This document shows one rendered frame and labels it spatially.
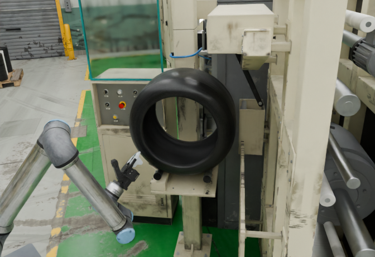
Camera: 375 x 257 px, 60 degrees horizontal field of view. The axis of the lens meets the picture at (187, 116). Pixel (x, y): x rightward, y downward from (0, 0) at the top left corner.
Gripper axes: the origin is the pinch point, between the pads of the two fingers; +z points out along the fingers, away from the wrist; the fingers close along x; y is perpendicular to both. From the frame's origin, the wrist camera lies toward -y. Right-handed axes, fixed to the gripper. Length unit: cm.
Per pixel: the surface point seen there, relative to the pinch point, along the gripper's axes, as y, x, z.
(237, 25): -21, 73, 50
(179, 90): -10.6, 27.8, 33.1
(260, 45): -14, 83, 44
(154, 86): -19.8, 18.2, 28.9
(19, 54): -194, -915, 131
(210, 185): 44.6, 8.5, 9.8
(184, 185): 34.9, 1.1, 1.8
